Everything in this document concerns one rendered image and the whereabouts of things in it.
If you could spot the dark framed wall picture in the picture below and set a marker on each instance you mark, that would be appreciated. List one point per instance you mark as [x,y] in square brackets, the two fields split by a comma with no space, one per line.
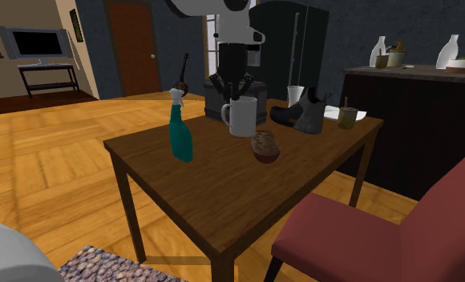
[76,25]

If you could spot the dark counter cabinet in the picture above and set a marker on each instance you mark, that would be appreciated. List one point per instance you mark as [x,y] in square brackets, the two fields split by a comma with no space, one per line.
[420,117]

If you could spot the teal spray bottle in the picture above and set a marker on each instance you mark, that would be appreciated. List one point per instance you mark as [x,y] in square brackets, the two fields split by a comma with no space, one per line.
[181,136]

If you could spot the small olive pot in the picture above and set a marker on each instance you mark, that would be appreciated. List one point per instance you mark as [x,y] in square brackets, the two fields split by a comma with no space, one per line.
[382,61]

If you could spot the black refrigerator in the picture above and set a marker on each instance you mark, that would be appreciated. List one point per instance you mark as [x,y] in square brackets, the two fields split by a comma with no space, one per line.
[303,47]

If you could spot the black and grey boot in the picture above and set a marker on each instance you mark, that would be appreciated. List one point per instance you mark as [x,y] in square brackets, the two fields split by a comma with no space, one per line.
[310,115]

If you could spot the white vase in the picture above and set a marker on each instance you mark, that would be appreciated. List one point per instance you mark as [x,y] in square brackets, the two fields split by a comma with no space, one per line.
[380,43]
[449,50]

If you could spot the black television stand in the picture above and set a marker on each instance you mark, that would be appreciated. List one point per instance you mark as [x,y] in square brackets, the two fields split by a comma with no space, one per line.
[48,67]

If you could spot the grey sofa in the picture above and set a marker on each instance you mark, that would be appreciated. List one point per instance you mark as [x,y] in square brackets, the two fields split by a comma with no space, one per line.
[9,254]

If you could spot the brown door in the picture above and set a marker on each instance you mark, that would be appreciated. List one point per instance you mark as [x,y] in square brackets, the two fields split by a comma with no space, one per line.
[133,47]

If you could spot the brown wooden table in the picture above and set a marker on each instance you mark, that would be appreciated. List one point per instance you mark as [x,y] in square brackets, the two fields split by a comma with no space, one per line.
[217,187]

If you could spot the red chair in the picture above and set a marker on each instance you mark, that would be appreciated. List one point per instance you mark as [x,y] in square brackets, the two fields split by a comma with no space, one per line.
[373,242]

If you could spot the banjo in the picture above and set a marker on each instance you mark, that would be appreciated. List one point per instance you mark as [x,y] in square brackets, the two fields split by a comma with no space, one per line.
[183,70]

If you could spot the cream pot with yellow tool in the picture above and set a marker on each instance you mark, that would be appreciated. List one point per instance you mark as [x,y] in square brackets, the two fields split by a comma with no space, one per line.
[396,58]

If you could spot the white mug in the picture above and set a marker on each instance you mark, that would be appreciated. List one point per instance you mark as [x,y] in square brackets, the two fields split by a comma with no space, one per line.
[243,117]

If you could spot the white and brown bowl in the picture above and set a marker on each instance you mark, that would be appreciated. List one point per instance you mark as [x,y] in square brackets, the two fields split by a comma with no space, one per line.
[463,65]

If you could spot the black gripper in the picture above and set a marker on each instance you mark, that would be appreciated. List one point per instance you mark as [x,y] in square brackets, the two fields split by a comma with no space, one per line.
[232,62]

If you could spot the pebble patterned rug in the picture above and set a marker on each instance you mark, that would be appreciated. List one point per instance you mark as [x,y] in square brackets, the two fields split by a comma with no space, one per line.
[111,267]

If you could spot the grey television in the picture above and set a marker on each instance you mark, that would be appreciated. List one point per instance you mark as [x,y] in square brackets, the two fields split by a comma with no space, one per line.
[37,42]

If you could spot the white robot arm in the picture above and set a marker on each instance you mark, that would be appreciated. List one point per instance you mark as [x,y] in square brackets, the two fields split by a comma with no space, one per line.
[217,9]

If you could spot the white cup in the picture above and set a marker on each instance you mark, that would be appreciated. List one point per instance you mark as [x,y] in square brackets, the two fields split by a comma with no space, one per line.
[295,95]

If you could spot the olive jar with stick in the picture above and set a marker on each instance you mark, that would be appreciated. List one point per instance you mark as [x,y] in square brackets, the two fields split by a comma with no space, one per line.
[347,117]

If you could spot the window with pale frame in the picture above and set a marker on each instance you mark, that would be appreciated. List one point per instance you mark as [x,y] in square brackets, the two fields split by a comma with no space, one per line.
[212,47]

